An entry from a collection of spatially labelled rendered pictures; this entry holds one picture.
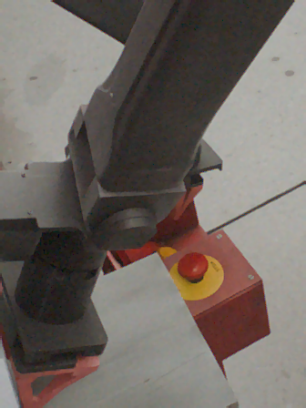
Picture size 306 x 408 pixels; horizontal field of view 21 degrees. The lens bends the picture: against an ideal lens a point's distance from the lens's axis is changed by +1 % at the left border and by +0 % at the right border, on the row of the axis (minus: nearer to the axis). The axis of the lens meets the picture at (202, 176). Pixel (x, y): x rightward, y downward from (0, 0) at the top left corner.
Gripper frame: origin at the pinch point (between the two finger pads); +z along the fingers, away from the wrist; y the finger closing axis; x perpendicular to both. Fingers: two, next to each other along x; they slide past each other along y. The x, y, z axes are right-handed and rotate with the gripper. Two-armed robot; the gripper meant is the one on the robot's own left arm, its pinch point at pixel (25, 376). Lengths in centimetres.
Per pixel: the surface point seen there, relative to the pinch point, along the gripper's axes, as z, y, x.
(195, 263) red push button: 7.5, -20.0, 29.0
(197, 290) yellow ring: 10.5, -18.2, 29.5
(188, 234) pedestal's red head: 15, -34, 37
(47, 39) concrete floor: 75, -204, 81
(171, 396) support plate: -3.8, 6.8, 9.8
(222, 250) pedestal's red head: 7.9, -22.5, 34.4
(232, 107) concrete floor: 54, -134, 114
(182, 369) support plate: -4.7, 5.0, 11.3
